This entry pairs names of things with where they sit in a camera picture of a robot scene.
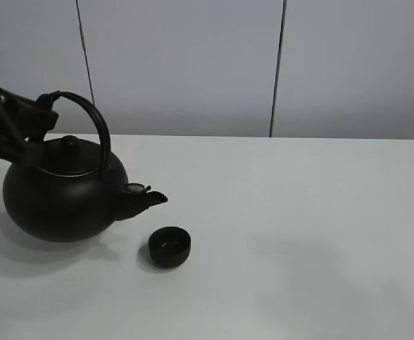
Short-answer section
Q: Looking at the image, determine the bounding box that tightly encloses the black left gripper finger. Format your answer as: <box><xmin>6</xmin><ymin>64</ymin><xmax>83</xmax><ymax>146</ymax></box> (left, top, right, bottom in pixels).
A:
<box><xmin>15</xmin><ymin>96</ymin><xmax>59</xmax><ymax>138</ymax></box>
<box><xmin>10</xmin><ymin>140</ymin><xmax>44</xmax><ymax>168</ymax></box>

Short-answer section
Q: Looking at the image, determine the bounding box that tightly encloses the black cast iron teapot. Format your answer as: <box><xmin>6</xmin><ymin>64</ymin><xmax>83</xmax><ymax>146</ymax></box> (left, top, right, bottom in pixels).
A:
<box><xmin>3</xmin><ymin>91</ymin><xmax>168</xmax><ymax>242</ymax></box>

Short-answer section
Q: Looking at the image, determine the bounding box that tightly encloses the small black teacup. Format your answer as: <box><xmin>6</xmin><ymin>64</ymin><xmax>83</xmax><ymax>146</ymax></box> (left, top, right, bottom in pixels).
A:
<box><xmin>148</xmin><ymin>226</ymin><xmax>192</xmax><ymax>269</ymax></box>

